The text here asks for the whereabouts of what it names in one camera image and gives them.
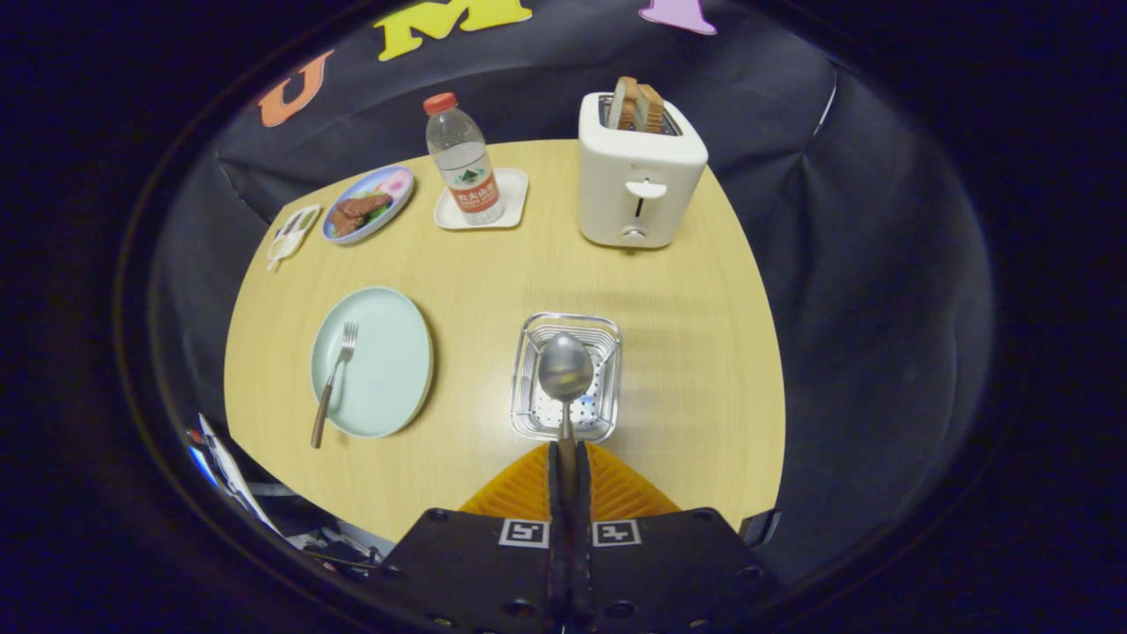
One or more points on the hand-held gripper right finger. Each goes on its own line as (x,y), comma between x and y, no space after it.
(584,550)

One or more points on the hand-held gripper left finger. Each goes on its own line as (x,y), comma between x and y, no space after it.
(555,550)

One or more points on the clear perforated drain basket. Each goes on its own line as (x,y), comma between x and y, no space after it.
(607,414)

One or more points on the black table clamp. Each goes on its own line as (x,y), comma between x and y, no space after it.
(759,527)

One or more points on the pale green plate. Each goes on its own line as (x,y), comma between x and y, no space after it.
(387,370)

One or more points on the white sheet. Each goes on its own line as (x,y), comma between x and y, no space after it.
(231,471)

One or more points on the white toaster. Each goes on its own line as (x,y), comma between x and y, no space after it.
(634,211)

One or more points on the white square coaster tray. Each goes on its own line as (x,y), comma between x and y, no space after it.
(515,198)

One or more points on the black backdrop cloth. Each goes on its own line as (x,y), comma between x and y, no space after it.
(880,308)

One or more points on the brown meat pieces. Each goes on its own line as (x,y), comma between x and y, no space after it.
(357,213)

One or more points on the clear water bottle red cap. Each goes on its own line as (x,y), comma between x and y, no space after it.
(467,167)

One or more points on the blue patterned plate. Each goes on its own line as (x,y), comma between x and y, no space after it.
(392,183)

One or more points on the white divided sauce dish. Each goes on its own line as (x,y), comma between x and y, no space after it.
(295,233)

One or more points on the toast slice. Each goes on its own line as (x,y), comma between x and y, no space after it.
(622,101)
(650,107)

